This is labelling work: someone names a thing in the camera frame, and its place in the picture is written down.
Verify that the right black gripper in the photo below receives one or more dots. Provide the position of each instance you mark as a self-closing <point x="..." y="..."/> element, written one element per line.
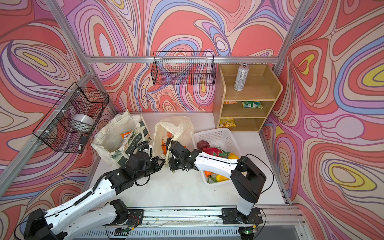
<point x="171" y="162"/>

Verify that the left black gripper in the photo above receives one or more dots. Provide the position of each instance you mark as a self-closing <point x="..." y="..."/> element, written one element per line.
<point x="157" y="159"/>

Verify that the toy carrot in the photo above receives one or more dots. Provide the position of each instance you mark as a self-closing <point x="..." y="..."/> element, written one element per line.
<point x="208" y="174"/>
<point x="164" y="148"/>

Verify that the cream plastic grocery bag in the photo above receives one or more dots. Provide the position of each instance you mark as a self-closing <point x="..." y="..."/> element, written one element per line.
<point x="178" y="128"/>

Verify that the white perforated plastic basket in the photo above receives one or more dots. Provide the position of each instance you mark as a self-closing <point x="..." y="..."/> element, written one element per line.
<point x="220" y="139"/>

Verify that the orange Fox's candy bag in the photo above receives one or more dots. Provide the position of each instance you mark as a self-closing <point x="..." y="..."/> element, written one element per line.
<point x="126" y="135"/>

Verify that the leaf print canvas tote bag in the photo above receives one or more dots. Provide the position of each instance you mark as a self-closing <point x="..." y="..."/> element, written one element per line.
<point x="109" y="144"/>

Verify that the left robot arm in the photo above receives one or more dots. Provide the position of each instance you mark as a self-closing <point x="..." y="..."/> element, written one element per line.
<point x="97" y="206"/>

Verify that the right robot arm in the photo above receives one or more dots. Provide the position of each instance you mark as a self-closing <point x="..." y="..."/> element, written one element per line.
<point x="247" y="178"/>

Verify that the toy dark red fruit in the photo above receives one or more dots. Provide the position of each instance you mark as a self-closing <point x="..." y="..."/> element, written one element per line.
<point x="202" y="145"/>

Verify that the toy pink dragon fruit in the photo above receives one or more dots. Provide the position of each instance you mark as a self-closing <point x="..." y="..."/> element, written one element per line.
<point x="216" y="152"/>

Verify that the toy yellow corn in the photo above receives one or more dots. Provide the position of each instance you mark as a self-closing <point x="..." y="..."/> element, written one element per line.
<point x="220" y="178"/>

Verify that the yellow chips packet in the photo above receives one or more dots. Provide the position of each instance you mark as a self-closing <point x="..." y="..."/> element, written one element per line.
<point x="227" y="123"/>

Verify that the green snack packet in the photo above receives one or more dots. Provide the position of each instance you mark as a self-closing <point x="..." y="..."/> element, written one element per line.
<point x="252" y="105"/>

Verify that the white tape roll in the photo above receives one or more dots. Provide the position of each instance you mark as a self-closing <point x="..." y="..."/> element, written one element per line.
<point x="82" y="123"/>

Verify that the wooden shelf unit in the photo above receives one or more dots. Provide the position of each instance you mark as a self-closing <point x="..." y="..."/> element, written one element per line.
<point x="261" y="85"/>

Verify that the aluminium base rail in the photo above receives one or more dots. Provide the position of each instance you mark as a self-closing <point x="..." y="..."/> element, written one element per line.
<point x="264" y="222"/>

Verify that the black wire basket back wall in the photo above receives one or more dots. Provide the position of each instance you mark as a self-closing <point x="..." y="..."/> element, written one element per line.
<point x="179" y="68"/>

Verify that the black wire basket wall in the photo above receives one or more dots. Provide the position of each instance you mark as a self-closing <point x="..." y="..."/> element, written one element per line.
<point x="69" y="125"/>
<point x="179" y="68"/>

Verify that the black wire basket left wall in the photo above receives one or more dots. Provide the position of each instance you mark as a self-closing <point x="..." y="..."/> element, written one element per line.
<point x="69" y="125"/>

